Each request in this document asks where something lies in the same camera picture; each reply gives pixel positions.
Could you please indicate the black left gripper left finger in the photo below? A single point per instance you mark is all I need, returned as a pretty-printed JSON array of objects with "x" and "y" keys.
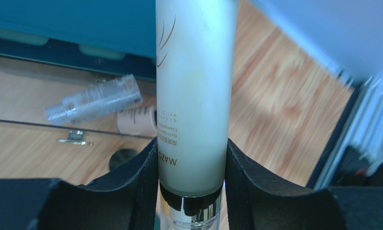
[{"x": 123, "y": 199}]

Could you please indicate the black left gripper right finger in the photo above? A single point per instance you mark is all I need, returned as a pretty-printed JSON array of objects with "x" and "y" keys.
[{"x": 258, "y": 199}]

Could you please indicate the clear plastic bottle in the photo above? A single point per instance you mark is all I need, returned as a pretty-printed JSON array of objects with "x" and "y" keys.
[{"x": 96, "y": 101}]

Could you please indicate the cream pump lotion bottle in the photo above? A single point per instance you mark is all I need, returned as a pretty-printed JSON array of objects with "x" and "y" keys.
[{"x": 195, "y": 41}]

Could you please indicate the teal drawer organizer box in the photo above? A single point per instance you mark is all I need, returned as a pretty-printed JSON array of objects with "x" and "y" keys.
[{"x": 109, "y": 36}]

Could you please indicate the gold lid cream jar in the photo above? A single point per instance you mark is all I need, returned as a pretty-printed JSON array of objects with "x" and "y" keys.
[{"x": 120, "y": 157}]

